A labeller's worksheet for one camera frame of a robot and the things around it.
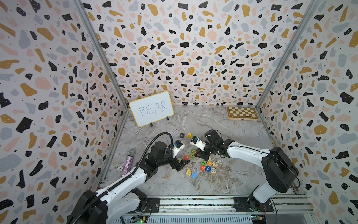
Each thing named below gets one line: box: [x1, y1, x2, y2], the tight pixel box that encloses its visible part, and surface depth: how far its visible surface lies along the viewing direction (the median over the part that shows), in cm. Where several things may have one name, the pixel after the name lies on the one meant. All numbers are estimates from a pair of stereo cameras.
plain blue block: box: [191, 172, 198, 180], surface depth 86 cm
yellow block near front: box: [185, 168, 193, 176], surface depth 87 cm
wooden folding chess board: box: [226, 106, 259, 121], surface depth 115 cm
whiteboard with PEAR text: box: [129, 91, 175, 128], surface depth 106 cm
